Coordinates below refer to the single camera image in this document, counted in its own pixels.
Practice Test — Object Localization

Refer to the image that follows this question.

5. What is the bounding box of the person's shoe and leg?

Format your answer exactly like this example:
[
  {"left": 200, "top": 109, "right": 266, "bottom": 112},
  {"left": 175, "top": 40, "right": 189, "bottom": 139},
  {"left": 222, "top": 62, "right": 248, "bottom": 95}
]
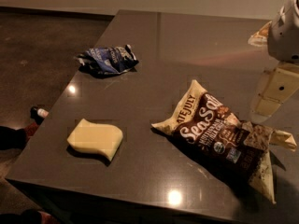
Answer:
[{"left": 0, "top": 106, "right": 49, "bottom": 150}]

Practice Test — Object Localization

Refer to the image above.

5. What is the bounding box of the crumpled blue chip bag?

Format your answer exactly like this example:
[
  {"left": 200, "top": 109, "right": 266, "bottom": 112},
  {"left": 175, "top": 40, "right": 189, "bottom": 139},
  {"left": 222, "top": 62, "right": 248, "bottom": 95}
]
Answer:
[{"left": 76, "top": 45, "right": 138, "bottom": 77}]

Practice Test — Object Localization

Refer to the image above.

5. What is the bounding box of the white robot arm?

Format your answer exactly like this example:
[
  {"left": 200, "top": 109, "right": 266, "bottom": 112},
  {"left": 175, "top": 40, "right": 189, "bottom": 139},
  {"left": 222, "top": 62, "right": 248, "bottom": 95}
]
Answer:
[{"left": 248, "top": 0, "right": 299, "bottom": 123}]

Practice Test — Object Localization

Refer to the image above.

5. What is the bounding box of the brown sea salt chip bag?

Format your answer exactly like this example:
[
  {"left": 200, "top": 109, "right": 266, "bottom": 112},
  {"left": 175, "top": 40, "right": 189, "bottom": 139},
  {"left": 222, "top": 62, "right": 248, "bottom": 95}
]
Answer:
[{"left": 152, "top": 80, "right": 297, "bottom": 202}]

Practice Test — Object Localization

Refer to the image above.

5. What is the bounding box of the yellow sponge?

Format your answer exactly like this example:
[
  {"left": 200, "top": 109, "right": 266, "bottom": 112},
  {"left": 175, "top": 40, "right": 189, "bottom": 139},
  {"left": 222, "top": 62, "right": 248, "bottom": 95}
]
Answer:
[{"left": 67, "top": 119, "right": 123, "bottom": 161}]

